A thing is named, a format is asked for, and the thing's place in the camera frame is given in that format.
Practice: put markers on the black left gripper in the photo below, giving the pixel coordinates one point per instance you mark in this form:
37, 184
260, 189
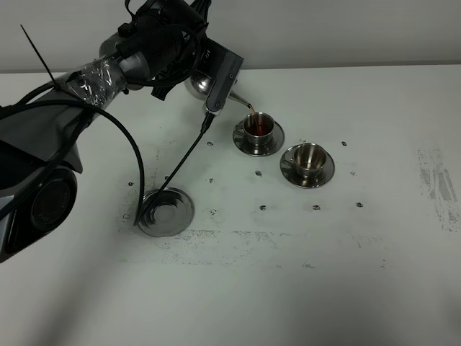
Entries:
165, 40

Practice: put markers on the stainless steel teapot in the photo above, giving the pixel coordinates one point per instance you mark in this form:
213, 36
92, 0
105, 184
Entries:
199, 86

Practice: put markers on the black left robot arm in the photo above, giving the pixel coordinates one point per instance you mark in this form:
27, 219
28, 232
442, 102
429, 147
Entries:
39, 156

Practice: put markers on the rear stainless steel saucer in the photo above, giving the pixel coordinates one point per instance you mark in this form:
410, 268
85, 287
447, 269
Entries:
272, 147

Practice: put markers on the stainless steel saucer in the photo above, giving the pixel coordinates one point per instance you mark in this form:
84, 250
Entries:
293, 178
272, 147

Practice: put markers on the rear stainless steel teacup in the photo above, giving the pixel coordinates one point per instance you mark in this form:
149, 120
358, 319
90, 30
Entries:
255, 129

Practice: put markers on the stainless steel teacup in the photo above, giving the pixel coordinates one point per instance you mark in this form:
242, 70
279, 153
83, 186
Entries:
307, 159
255, 129

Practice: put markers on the steel saucer under teapot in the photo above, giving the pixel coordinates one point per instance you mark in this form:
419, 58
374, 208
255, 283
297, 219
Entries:
168, 214

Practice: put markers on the front stainless steel saucer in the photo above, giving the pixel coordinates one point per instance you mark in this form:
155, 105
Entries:
293, 178

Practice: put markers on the front stainless steel teacup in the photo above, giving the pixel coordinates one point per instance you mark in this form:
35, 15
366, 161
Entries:
307, 159

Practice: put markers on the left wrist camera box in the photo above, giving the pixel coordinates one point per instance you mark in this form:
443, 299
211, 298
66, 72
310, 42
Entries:
222, 66

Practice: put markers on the black cable tie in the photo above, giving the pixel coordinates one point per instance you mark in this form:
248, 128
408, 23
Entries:
44, 64

